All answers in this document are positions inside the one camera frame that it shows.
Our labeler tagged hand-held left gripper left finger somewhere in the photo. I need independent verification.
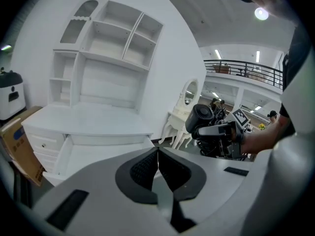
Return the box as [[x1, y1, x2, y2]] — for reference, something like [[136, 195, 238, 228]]
[[115, 147, 158, 205]]

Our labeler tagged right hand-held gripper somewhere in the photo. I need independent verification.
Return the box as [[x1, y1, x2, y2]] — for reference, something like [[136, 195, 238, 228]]
[[198, 108, 250, 160]]

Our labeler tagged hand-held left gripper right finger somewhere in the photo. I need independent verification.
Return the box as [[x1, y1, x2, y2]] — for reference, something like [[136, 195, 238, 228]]
[[157, 147, 207, 202]]

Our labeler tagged black hair dryer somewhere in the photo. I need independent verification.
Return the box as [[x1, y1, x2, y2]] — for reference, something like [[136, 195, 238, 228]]
[[185, 103, 231, 157]]

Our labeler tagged wide white drawer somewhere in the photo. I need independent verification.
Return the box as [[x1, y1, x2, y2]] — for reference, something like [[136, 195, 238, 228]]
[[43, 133, 160, 187]]

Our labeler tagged person's right forearm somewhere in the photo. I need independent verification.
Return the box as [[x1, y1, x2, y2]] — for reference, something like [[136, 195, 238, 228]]
[[242, 117, 294, 155]]

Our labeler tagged small white knob drawer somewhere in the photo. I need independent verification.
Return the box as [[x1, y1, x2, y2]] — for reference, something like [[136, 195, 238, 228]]
[[26, 132, 66, 155]]

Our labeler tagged white vanity table with mirror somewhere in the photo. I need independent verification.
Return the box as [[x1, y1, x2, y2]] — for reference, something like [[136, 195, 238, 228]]
[[158, 77, 200, 150]]

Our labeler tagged brown wooden cabinet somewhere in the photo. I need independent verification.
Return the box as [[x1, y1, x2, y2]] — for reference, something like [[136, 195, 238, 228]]
[[212, 63, 231, 74]]

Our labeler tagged white desk cabinet with hutch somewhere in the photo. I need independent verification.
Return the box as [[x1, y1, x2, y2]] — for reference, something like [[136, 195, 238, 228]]
[[21, 0, 164, 181]]

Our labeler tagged black metal railing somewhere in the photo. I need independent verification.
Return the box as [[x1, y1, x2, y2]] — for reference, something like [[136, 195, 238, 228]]
[[203, 59, 284, 88]]

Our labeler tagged brown cardboard box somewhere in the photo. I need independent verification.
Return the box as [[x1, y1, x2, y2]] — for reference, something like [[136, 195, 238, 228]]
[[0, 106, 47, 187]]

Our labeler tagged round ceiling lamp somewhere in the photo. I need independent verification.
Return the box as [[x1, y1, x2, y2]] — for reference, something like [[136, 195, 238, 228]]
[[254, 7, 269, 21]]

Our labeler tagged white appliance with black top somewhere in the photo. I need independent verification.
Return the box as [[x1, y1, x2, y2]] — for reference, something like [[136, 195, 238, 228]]
[[0, 67, 27, 121]]

